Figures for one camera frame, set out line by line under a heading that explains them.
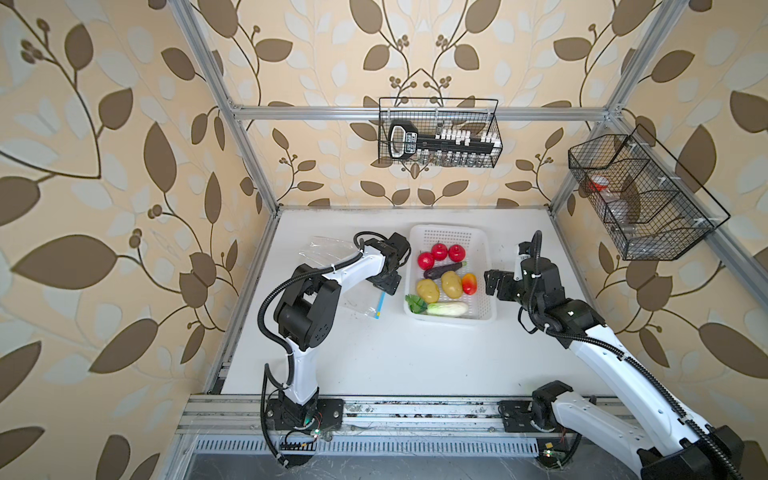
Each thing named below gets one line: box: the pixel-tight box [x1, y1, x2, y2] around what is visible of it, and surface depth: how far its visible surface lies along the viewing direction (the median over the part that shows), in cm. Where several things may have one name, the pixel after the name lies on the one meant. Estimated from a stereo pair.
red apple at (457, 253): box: [448, 244, 466, 263], surface depth 104 cm
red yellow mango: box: [462, 273, 477, 295], surface depth 96 cm
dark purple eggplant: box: [423, 261, 467, 279], surface depth 100 cm
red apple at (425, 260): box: [417, 252, 435, 271], surface depth 101 cm
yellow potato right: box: [441, 270, 463, 299], surface depth 96 cm
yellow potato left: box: [417, 278, 440, 303], surface depth 93 cm
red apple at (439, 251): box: [431, 241, 448, 261], surface depth 104 cm
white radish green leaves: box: [405, 294, 469, 317], surface depth 90 cm
